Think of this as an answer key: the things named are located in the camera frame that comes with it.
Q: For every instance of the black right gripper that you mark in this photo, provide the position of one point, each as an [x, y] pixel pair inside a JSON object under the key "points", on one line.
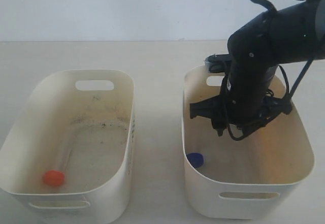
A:
{"points": [[249, 116]]}

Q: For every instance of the blue-capped clear tube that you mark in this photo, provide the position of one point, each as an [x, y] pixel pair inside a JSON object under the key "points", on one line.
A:
{"points": [[195, 157]]}

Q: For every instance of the orange-capped clear tube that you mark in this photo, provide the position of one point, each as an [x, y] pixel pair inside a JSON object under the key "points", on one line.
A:
{"points": [[55, 176]]}

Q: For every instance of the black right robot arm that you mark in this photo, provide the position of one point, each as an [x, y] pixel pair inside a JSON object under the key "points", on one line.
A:
{"points": [[255, 52]]}

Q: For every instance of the white plastic bin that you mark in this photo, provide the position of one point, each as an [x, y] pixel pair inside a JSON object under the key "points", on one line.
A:
{"points": [[94, 111], [244, 179]]}

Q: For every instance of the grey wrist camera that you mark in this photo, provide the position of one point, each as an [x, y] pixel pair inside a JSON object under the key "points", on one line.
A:
{"points": [[218, 63]]}

